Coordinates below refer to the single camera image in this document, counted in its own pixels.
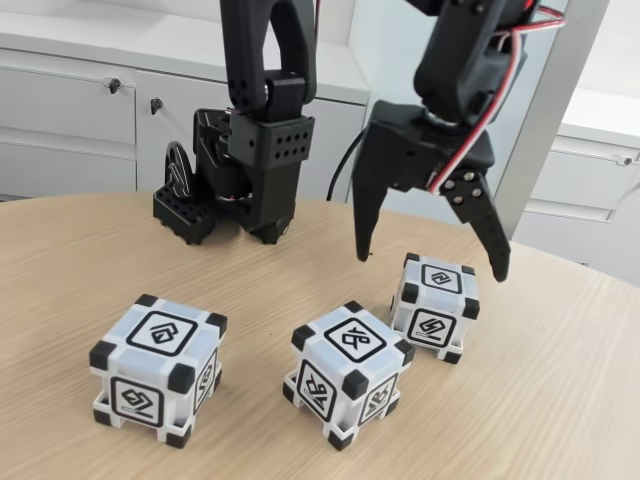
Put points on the white cube with lightning symbol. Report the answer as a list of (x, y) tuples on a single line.
[(435, 305)]

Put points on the white cube with letter symbol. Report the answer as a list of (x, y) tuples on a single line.
[(345, 370)]

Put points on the white drawer cabinet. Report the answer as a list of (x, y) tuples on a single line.
[(575, 200)]

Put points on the grey metal pillar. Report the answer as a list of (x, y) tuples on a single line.
[(537, 140)]

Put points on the silver cabinet lock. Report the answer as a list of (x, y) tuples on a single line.
[(625, 161)]

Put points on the black round clamp knob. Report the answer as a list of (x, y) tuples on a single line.
[(177, 172)]

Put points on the black cabinet lock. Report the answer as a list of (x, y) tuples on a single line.
[(115, 85), (156, 105)]

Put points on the white cube with house symbol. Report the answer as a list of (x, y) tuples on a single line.
[(150, 370)]

